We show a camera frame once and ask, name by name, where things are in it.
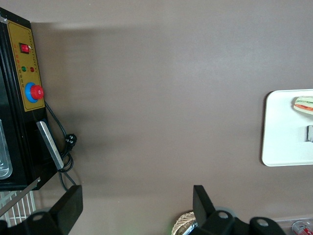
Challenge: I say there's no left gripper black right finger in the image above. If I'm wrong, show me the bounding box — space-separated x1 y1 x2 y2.
189 185 251 235

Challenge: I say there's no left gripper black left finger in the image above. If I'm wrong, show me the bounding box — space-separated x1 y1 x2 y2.
7 185 84 235

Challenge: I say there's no aluminium foil tray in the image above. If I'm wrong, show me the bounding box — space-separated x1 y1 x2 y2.
182 219 199 235

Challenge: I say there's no beige plastic tray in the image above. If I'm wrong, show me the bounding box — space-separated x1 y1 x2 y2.
261 89 313 167

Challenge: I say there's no light wicker basket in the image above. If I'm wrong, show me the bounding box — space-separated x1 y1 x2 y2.
173 211 197 235

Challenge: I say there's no silver sealing bar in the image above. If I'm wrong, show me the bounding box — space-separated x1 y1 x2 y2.
36 120 65 170

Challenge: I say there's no black power plug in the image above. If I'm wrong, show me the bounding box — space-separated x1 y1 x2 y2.
64 133 77 153

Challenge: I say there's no clear acrylic bottle rack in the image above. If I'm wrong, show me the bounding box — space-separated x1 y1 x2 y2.
275 215 313 235

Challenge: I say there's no clear plastic container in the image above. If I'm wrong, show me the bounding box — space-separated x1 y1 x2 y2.
0 119 14 181

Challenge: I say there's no black sealing machine yellow panel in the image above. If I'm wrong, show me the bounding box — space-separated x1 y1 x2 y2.
0 6 58 192

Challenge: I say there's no red emergency stop button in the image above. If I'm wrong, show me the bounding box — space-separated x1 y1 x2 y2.
24 81 45 104

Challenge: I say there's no wrapped triangle sandwich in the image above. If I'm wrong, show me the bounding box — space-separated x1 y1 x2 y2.
290 95 313 119

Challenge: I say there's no white wire basket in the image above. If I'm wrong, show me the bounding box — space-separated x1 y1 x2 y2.
0 190 37 227

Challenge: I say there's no black power cable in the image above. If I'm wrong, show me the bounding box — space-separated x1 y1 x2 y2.
44 99 82 194

